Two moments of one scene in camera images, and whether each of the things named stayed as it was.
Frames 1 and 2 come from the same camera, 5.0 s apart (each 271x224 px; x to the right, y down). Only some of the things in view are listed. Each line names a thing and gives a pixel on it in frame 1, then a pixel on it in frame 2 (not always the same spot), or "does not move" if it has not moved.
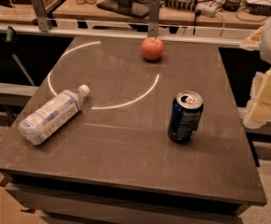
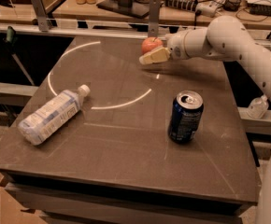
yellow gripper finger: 267,94 to 180,45
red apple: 152,49 does not move
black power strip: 180,3 does not move
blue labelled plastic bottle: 52,115 does not move
